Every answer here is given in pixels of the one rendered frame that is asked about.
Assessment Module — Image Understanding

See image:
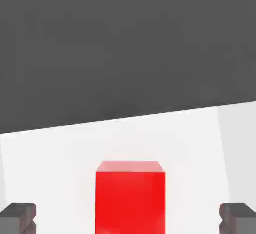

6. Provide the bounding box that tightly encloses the small red cube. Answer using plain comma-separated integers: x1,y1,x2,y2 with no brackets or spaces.
95,160,167,234

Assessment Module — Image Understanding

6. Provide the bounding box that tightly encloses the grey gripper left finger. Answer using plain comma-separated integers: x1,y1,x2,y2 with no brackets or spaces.
0,202,38,234

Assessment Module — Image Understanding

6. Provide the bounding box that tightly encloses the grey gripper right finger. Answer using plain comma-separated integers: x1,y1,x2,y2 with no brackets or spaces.
219,202,256,234

